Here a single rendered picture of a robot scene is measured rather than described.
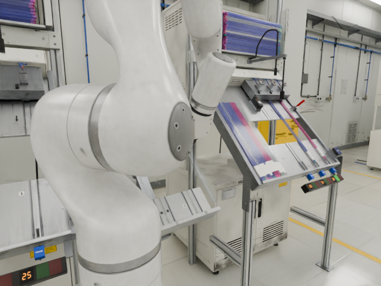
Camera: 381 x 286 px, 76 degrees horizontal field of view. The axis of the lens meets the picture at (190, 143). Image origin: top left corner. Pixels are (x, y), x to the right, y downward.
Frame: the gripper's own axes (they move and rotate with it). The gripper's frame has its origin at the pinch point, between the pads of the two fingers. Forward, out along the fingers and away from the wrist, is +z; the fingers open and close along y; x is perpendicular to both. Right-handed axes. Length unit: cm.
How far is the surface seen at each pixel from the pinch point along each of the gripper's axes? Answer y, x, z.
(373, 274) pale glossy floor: 130, -72, 65
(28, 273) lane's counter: -47, -13, 26
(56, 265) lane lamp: -41, -13, 26
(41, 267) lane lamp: -44, -12, 26
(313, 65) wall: 402, 183, 27
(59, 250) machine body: -36, 7, 59
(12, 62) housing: -44, 58, 3
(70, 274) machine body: -33, 0, 69
